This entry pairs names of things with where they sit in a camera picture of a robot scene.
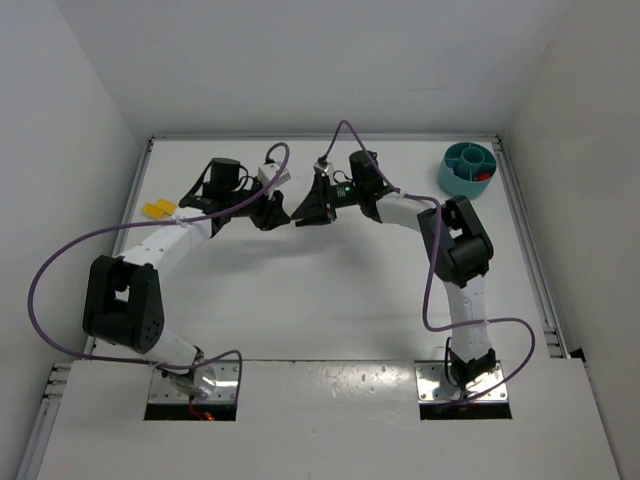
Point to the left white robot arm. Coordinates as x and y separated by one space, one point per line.
124 306

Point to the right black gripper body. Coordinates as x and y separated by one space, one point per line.
323 198

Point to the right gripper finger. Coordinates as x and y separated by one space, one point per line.
313 218
314 205

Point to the yellow lego plate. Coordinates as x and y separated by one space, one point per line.
152 211

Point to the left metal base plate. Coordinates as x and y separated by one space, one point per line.
214 384

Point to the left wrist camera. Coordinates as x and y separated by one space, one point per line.
273 173

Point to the yellow lego brick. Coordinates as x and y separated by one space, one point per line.
164 207

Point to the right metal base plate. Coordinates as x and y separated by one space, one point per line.
434 388

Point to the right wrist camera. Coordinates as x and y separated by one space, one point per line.
323 167

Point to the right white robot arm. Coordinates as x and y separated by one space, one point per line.
457 245

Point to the teal divided round container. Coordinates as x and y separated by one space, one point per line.
461 163

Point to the aluminium frame rail left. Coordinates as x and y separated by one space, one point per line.
49 404

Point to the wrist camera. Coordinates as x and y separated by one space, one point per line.
323 167
273 173

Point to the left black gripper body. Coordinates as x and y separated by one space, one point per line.
263 208

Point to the metal base plate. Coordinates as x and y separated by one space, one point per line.
214 384
434 388

